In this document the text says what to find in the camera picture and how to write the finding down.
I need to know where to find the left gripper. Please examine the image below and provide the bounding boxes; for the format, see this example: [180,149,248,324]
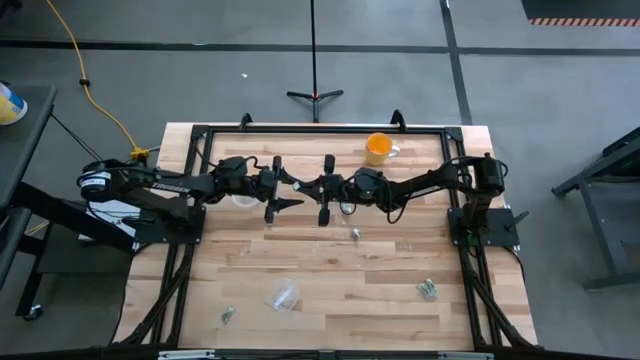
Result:
[257,155,305,225]

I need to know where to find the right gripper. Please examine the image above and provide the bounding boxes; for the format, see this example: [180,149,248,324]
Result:
[292,154,346,227]

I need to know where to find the orange mug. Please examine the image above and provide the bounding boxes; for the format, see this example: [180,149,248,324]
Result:
[363,132,401,167]

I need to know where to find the black tripod stand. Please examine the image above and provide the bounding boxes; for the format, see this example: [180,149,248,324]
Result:
[286,0,345,124]

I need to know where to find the black cart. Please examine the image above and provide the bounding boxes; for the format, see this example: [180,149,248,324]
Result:
[0,84,144,321]

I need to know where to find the dark metal side table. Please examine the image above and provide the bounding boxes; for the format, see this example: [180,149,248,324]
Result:
[551,127,640,292]

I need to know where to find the yellow blue wipes container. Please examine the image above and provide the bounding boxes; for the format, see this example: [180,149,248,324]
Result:
[0,82,29,126]

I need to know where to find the black mat with hazard stripe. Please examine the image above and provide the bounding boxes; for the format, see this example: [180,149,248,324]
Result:
[520,0,640,27]

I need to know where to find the black aluminium table frame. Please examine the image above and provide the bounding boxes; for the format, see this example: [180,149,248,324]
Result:
[114,110,539,351]

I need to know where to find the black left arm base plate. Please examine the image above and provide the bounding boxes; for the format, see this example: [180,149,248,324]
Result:
[132,203,207,245]

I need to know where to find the yellow extension cable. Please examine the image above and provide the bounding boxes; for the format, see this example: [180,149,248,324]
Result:
[44,0,151,162]

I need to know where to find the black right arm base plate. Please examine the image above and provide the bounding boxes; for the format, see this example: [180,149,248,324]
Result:
[448,207,521,247]

